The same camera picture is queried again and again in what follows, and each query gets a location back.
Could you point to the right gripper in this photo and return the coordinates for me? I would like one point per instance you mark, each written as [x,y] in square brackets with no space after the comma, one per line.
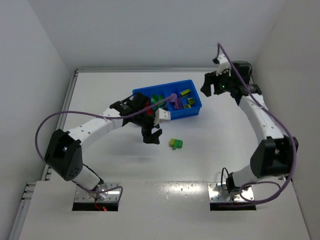
[213,81]

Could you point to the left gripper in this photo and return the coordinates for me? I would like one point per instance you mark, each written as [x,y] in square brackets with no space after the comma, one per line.
[150,130]

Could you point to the green lime lego piece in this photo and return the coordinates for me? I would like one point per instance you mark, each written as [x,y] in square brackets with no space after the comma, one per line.
[176,143]

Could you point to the lime long lego brick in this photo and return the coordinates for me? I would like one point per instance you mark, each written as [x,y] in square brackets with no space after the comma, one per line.
[185,93]

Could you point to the red lego brick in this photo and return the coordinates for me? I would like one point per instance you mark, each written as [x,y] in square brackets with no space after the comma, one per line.
[149,111]

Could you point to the small green lego brick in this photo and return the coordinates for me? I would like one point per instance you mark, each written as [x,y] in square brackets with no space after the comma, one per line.
[155,97]

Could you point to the purple square lego brick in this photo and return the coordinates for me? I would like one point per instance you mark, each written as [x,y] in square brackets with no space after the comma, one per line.
[178,104]

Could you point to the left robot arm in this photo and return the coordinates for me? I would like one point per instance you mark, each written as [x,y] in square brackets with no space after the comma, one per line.
[64,153]

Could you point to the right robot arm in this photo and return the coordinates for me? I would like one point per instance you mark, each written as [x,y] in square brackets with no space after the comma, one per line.
[274,154]

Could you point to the blue divided plastic bin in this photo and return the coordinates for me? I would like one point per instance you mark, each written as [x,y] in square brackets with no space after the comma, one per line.
[166,89]

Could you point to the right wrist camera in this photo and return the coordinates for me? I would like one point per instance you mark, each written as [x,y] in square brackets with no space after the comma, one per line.
[223,65]

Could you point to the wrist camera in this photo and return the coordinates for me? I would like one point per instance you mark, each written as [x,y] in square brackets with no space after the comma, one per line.
[223,65]
[161,115]

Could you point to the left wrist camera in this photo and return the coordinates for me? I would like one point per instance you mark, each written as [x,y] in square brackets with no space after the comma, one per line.
[161,115]

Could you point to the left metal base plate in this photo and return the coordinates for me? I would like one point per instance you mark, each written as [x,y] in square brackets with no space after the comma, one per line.
[108,192]

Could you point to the metal base plate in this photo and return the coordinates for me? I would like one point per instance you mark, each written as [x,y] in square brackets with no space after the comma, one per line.
[218,195]
[108,192]

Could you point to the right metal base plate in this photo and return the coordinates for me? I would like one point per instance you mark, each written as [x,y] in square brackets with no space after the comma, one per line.
[218,195]

